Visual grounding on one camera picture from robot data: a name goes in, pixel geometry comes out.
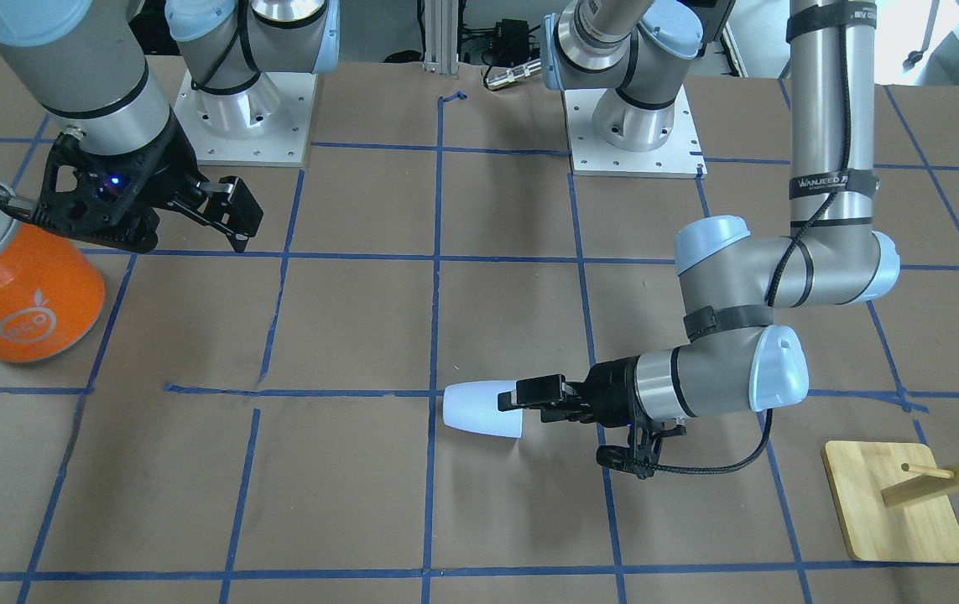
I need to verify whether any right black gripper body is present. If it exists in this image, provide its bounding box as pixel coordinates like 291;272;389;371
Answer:
127;113;203;231

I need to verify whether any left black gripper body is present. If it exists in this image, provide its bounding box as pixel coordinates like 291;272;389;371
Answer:
580;358;639;428

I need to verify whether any light blue plastic cup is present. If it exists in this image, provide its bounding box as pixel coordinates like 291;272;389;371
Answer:
442;381;523;439

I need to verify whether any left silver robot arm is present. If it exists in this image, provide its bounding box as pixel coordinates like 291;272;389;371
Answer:
496;1;900;427

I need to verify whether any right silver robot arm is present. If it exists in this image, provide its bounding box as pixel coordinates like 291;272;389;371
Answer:
0;1;340;253

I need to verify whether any wooden cup rack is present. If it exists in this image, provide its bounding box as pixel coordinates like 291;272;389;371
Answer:
821;440;959;565

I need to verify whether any orange soda can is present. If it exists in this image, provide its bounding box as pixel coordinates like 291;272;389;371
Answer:
0;182;106;363

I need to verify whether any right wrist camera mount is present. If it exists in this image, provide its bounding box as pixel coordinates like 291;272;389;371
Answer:
0;128;138;241

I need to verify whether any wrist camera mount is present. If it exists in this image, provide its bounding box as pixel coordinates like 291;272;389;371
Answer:
0;128;138;241
595;418;691;479

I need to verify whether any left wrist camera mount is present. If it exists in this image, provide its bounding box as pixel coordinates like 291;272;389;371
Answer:
595;418;691;479

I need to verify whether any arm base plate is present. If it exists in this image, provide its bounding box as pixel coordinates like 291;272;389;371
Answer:
173;72;321;168
562;87;708;179

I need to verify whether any aluminium frame post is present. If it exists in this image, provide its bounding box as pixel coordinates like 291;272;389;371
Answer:
417;0;463;79

